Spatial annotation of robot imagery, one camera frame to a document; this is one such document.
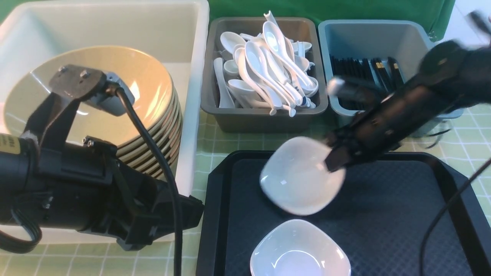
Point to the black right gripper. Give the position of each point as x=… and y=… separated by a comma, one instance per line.
x=450, y=77

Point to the white square dish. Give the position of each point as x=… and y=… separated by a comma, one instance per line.
x=298, y=248
x=296, y=179

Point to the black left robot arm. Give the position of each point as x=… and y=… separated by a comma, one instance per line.
x=16, y=156

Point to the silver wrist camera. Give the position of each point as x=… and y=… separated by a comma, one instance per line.
x=107, y=100
x=355, y=90

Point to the black chopsticks in bin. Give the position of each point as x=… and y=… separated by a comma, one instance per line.
x=383, y=76

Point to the teal plastic chopstick bin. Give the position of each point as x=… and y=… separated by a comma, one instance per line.
x=405, y=41

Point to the stack of beige bowls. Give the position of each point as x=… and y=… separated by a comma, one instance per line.
x=156, y=104

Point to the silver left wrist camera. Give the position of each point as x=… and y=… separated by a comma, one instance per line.
x=107, y=100

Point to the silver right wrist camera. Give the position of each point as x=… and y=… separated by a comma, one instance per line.
x=355, y=90

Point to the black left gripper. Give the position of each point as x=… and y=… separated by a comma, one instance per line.
x=87, y=189

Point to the pile of white spoons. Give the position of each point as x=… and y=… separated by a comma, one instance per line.
x=268, y=71

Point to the green checkered tablecloth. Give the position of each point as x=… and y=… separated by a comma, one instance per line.
x=465, y=148

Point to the black serving tray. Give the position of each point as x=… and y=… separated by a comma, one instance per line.
x=378, y=218

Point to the large white plastic tub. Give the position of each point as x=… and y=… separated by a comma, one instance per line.
x=172, y=31

